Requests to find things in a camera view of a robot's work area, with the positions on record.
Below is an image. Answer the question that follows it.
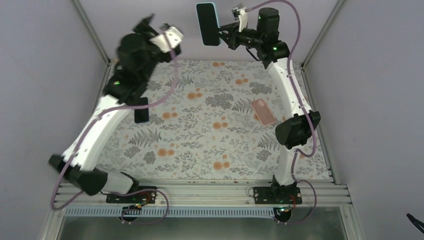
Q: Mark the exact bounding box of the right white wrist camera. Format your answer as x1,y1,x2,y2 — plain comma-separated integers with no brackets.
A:
231,3,248,33

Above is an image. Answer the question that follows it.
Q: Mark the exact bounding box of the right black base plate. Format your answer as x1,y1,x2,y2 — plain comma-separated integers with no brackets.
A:
253,186,303,205

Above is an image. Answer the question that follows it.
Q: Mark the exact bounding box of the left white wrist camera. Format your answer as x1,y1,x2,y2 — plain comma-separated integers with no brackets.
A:
149,22,184,53

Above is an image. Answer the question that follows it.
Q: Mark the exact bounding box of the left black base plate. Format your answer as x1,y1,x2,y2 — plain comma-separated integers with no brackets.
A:
105,186,157,205

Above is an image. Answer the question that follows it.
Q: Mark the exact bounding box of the pink phone case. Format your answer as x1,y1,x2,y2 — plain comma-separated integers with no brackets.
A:
250,99,276,126

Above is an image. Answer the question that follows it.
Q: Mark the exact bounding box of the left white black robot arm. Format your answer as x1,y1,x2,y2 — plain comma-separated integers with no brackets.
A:
48,16,184,203

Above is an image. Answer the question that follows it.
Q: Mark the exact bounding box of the aluminium rail frame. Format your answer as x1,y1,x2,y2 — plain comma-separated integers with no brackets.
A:
41,179,363,240

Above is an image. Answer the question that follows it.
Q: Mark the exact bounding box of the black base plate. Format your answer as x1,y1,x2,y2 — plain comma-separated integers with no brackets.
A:
105,186,157,205
253,186,303,205

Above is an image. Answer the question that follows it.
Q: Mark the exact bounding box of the white slotted cable duct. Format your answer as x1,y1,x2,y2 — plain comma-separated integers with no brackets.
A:
65,206,275,219

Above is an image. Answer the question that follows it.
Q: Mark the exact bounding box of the black cable at corner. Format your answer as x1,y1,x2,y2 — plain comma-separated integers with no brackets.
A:
406,213,424,235

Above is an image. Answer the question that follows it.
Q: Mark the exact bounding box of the floral patterned table mat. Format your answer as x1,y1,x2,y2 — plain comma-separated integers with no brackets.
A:
96,58,333,181

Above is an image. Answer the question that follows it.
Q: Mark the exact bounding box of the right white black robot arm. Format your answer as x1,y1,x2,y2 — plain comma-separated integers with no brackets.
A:
218,4,321,204

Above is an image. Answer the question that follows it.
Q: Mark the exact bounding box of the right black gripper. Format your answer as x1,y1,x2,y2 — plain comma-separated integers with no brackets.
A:
216,21,265,50

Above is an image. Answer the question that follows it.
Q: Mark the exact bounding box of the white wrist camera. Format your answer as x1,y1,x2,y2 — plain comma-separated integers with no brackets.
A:
149,22,184,53
231,3,248,33

